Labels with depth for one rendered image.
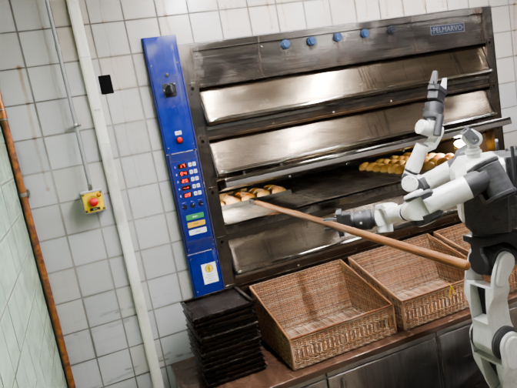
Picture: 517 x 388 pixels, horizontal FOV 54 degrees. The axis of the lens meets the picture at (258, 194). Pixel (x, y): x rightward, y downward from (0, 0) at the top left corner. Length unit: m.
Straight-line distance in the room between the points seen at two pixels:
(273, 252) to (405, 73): 1.27
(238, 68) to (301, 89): 0.35
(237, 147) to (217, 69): 0.40
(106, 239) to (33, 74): 0.81
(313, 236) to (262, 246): 0.30
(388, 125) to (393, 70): 0.31
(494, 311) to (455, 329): 0.45
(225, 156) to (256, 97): 0.34
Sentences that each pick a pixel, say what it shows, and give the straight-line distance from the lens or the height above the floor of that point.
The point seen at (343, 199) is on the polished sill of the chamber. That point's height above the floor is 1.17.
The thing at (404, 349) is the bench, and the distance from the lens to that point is 2.59.
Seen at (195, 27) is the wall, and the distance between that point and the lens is 2.60.
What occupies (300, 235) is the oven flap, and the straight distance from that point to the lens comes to 2.78.
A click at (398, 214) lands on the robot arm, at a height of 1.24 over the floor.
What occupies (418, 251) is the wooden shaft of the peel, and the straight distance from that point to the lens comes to 1.75.
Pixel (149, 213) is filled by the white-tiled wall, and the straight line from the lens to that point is 2.52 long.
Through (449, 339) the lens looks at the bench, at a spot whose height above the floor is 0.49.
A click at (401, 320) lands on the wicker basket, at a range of 2.63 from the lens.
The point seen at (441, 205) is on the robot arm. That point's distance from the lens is 1.97.
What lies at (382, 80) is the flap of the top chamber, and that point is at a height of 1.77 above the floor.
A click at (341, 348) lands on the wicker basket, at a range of 2.46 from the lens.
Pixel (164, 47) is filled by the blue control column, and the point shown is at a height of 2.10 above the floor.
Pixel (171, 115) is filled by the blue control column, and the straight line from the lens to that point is 2.49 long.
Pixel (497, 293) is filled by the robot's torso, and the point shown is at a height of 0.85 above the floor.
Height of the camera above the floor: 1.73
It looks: 9 degrees down
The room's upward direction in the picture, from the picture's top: 10 degrees counter-clockwise
